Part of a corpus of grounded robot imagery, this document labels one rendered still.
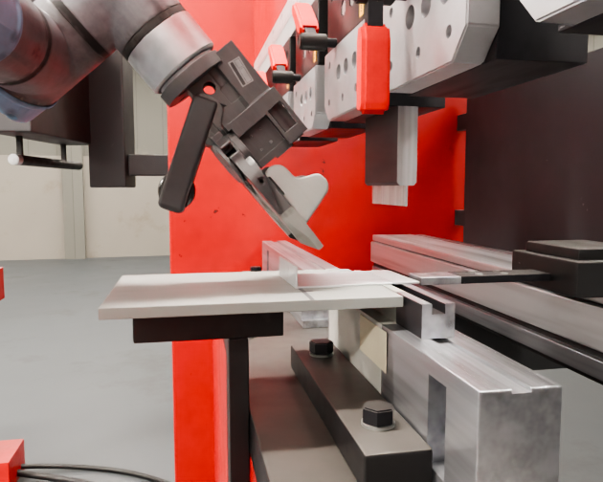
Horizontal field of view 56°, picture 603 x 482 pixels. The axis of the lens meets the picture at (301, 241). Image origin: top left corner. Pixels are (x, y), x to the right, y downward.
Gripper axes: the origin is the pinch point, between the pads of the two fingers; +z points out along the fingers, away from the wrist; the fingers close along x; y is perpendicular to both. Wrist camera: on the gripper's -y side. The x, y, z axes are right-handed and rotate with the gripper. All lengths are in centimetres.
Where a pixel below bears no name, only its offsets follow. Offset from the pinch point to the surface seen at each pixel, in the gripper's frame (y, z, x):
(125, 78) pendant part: 3, -51, 140
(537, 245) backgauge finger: 20.7, 18.8, 0.7
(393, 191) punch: 10.2, 1.9, -3.0
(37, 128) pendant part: -24, -48, 102
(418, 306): 2.9, 8.4, -13.1
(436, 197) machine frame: 43, 32, 84
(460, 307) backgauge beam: 15.6, 31.5, 27.0
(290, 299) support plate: -5.0, 1.3, -9.8
